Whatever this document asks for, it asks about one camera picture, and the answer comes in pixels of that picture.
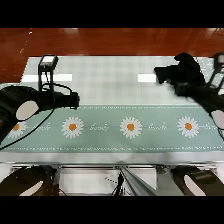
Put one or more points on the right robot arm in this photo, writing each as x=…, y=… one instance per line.
x=213, y=102

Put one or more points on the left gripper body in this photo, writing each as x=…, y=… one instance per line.
x=67, y=100

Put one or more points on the silver frame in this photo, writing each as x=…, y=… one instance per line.
x=143, y=186

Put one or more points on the black garment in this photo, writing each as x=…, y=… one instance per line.
x=185, y=73

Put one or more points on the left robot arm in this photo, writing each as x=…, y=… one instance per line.
x=10, y=100

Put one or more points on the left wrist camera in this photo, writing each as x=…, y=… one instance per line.
x=47, y=64

